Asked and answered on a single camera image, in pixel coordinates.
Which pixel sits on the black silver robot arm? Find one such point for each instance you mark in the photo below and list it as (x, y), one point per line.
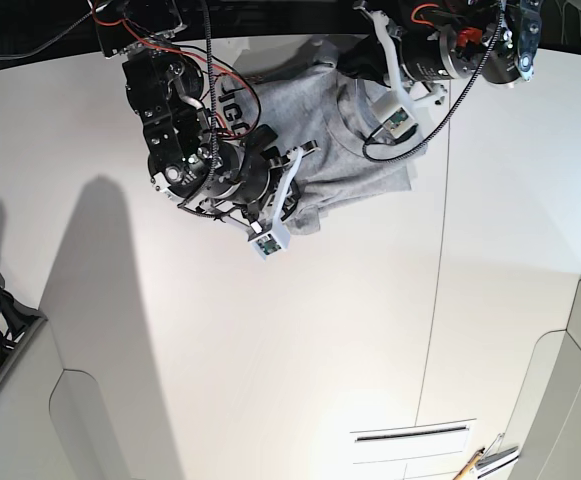
(168, 88)

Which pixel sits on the white cable grommet plate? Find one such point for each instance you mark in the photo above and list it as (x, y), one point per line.
(410, 443)

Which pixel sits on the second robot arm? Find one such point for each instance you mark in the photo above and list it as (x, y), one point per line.
(500, 40)

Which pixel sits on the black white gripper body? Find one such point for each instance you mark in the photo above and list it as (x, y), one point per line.
(243, 184)

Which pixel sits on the grey T-shirt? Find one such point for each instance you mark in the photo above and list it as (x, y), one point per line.
(310, 100)

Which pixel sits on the black silver second gripper body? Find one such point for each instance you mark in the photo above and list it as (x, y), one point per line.
(421, 41)

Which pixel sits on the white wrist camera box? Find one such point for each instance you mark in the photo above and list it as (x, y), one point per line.
(267, 243)

